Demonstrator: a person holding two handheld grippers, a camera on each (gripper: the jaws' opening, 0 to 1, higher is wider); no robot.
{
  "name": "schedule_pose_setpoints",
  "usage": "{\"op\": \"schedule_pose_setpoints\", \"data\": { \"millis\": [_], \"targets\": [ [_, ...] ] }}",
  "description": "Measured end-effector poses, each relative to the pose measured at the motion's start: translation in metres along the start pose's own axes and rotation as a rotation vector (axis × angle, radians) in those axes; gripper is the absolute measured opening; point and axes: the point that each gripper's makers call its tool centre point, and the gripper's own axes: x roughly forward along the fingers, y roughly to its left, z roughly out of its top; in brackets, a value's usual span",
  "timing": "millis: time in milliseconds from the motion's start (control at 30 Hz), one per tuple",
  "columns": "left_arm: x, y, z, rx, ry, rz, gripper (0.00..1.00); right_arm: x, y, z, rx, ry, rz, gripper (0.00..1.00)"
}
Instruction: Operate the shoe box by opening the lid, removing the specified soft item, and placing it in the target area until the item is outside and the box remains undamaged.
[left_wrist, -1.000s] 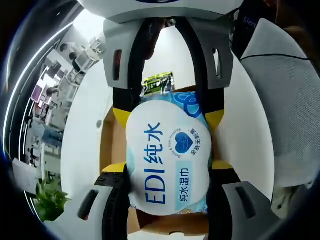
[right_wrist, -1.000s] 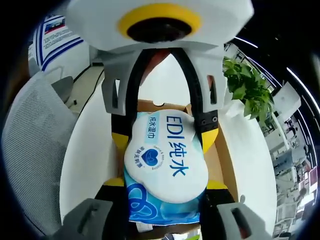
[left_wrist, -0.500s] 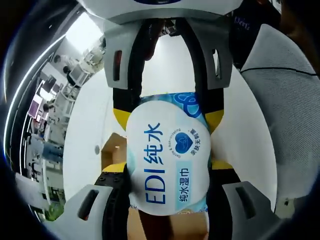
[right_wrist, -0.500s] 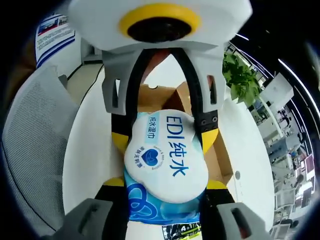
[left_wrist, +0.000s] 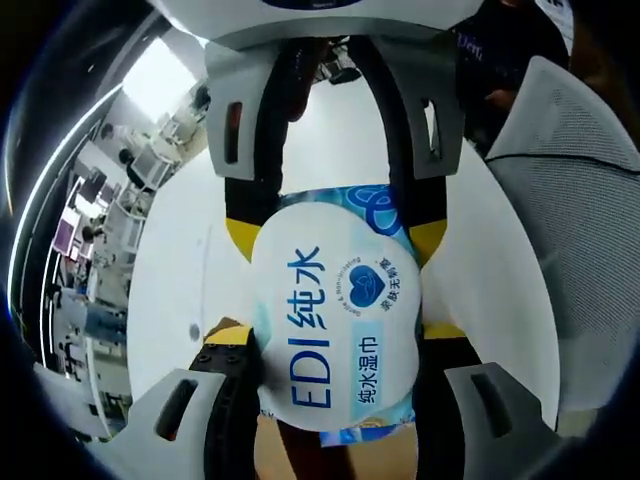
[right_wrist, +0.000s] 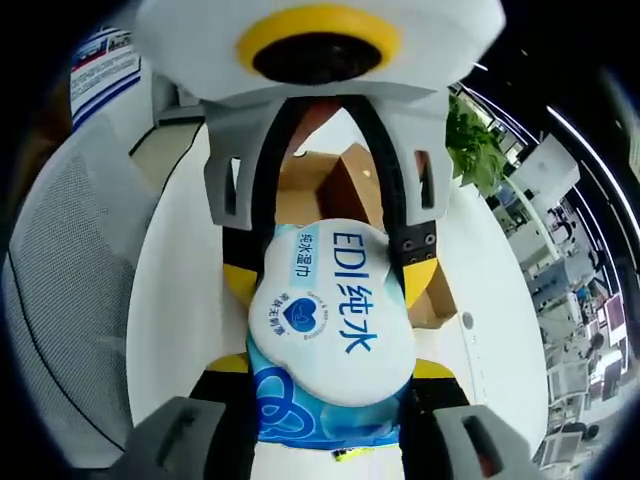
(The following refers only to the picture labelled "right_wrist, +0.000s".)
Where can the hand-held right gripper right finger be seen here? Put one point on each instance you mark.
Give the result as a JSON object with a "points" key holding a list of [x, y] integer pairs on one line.
{"points": [[440, 440]]}

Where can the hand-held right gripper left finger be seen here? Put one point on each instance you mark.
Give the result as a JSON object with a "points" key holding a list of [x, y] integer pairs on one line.
{"points": [[200, 440]]}

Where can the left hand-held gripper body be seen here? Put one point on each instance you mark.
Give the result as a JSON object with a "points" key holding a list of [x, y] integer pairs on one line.
{"points": [[190, 40]]}

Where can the brown cardboard shoe box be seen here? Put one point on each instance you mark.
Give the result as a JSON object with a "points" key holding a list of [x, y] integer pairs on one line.
{"points": [[350, 190]]}

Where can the blue wet wipes soft item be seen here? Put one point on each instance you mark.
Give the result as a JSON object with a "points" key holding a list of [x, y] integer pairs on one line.
{"points": [[325, 310]]}

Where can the green plant in white pot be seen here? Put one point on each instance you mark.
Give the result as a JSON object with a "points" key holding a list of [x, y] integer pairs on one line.
{"points": [[472, 145]]}

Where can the grey mesh office chair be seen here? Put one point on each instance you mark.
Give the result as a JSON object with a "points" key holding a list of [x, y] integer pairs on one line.
{"points": [[75, 250]]}

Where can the blue bordered wall poster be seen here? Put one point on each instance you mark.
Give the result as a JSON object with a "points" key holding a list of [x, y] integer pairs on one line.
{"points": [[105, 75]]}

